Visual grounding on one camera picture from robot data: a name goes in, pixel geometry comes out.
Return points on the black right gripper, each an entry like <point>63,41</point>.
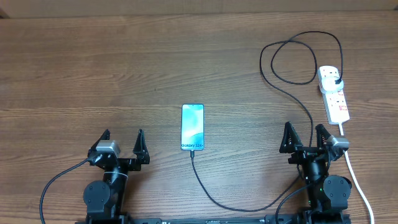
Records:
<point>301,153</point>

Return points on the white power strip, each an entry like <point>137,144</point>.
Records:
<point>335,103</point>

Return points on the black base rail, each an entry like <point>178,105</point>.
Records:
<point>268,219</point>

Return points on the smartphone with lit screen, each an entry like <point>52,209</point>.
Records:
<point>192,127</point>

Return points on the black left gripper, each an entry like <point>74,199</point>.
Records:
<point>140,150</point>

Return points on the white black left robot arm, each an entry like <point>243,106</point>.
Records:
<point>104,198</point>

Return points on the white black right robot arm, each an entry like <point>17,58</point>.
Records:
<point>327,194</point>

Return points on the white charger adapter plug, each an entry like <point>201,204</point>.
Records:
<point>330,85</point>

